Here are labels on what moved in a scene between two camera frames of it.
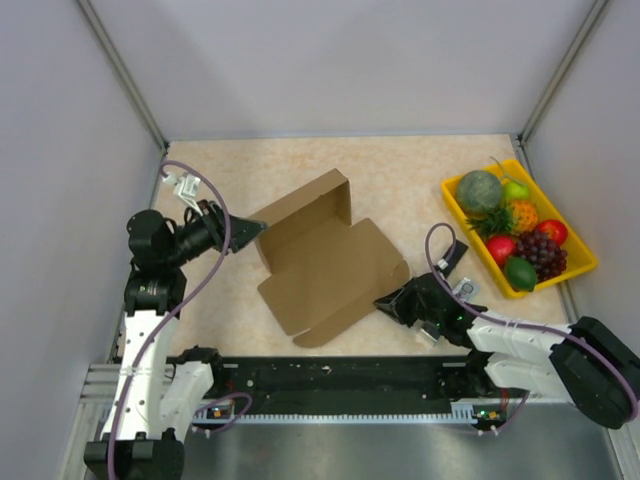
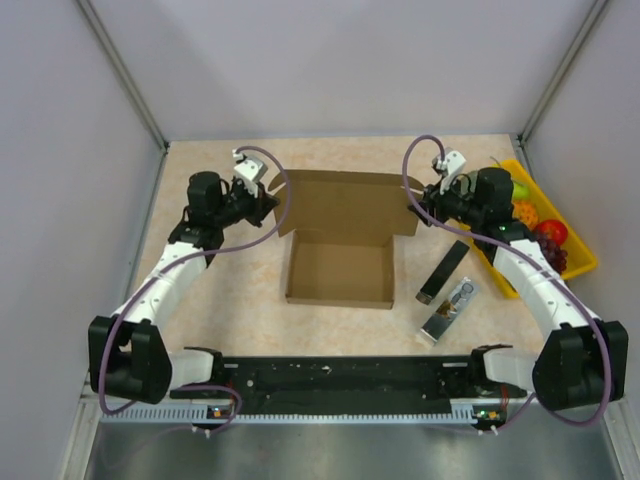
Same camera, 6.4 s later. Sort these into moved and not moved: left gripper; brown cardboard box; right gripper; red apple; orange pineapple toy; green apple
Moved: left gripper; brown cardboard box; right gripper
Not moved: green apple; orange pineapple toy; red apple
